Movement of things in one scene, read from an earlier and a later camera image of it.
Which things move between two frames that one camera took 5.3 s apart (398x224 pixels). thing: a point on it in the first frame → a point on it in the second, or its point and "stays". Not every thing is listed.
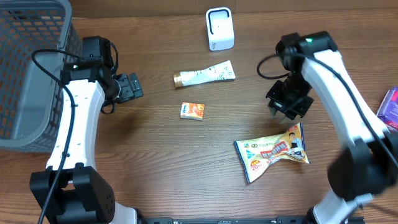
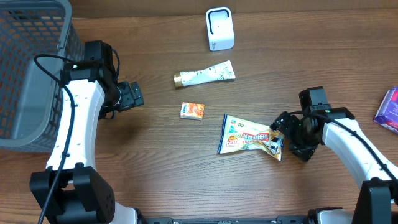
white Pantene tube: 222,71 stays
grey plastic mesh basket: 30,100 stays
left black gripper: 132,89 → 132,98
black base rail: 224,219 stays
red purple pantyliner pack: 388,109 stays
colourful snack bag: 256,154 → 238,134
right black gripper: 291,109 → 303,151
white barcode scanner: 221,28 stays
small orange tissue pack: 192,111 stays
